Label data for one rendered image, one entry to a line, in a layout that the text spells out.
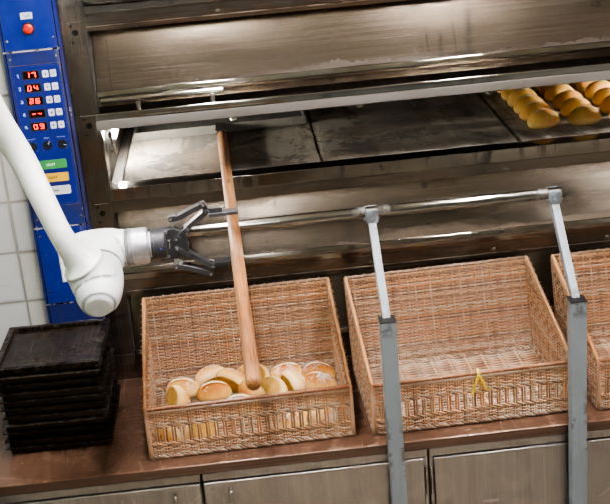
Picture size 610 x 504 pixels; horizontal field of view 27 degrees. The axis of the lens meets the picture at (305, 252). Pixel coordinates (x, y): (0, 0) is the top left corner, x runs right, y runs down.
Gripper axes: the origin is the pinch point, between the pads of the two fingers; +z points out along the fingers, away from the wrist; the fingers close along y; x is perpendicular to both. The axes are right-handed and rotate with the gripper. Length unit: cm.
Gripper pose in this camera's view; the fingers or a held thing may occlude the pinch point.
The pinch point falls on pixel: (233, 235)
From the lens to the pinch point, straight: 307.1
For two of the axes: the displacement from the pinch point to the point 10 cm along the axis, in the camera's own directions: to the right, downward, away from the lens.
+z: 9.9, -1.1, 0.6
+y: 0.8, 9.3, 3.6
